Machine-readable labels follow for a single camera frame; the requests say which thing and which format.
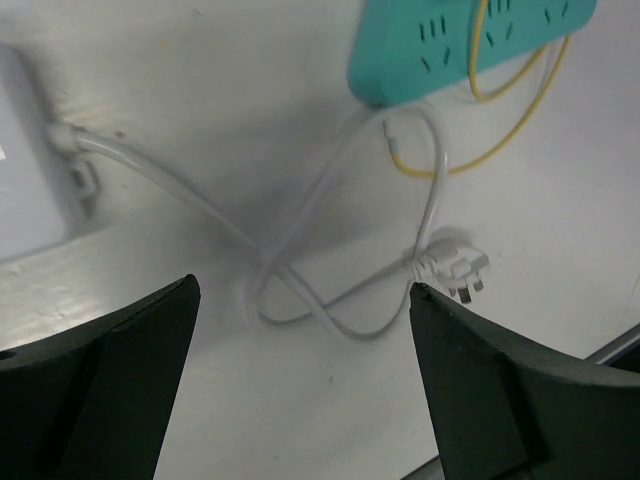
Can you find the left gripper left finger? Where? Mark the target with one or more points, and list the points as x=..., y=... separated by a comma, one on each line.
x=94, y=401

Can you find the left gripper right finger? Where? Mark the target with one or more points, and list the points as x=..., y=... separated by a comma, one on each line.
x=503, y=406

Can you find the white colourful power strip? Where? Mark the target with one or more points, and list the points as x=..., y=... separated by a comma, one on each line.
x=43, y=196

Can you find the teal triangular socket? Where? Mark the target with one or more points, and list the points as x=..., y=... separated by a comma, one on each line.
x=406, y=50

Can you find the aluminium right rail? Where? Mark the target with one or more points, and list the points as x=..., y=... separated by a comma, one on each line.
x=617, y=348

